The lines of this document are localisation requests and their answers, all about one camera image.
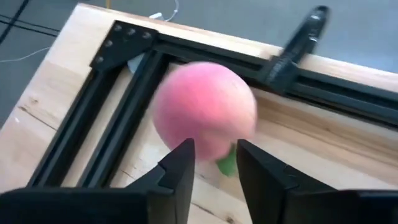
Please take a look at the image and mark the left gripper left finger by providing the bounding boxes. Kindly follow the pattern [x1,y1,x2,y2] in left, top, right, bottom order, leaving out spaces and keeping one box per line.
[126,138,197,224]

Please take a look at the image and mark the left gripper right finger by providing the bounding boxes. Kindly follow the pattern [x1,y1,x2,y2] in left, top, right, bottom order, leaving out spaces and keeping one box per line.
[236,139,337,224]

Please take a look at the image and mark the pink peach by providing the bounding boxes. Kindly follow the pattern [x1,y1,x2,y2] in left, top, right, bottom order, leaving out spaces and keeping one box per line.
[151,61,258,178]

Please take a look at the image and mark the black aluminium rig frame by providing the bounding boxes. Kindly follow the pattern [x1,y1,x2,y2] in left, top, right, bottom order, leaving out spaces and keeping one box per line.
[27,19,398,191]

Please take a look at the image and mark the black frame clamp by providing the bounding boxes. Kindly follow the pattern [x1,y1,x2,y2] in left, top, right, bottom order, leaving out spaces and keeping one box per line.
[259,4,331,96]

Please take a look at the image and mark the thin white cable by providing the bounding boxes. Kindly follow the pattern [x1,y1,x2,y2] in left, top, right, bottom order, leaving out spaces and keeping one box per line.
[0,0,182,63]

